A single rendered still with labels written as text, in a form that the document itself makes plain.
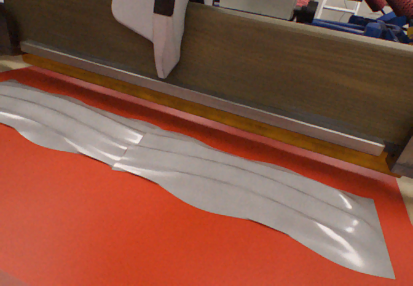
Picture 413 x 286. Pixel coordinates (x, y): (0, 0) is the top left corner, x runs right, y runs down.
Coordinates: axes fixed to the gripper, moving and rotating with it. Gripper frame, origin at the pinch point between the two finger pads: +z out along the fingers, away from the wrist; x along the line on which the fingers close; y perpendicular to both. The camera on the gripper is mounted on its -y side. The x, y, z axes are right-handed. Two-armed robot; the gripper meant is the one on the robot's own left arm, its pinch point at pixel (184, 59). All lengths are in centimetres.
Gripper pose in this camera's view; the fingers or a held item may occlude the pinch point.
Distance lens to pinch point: 26.1
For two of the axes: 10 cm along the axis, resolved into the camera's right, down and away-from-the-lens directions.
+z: -1.5, 8.6, 4.8
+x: -3.5, 4.1, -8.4
